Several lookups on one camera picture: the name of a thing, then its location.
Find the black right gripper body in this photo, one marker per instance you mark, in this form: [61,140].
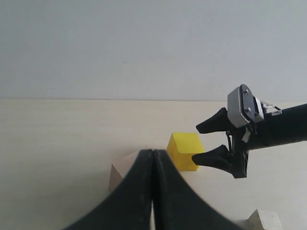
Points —
[239,144]

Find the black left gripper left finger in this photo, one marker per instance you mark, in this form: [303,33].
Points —
[128,207]

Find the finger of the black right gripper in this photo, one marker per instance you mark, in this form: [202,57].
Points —
[219,158]
[219,122]

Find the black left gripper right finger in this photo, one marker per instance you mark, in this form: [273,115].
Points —
[176,205]

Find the large pale wooden cube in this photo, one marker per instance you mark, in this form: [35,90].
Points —
[122,165]

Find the yellow cube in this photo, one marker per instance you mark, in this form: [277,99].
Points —
[181,147]

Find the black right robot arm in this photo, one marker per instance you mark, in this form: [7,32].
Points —
[278,128]

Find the small wooden cube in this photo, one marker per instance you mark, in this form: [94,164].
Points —
[264,220]

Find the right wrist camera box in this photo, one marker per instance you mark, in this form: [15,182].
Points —
[243,108]

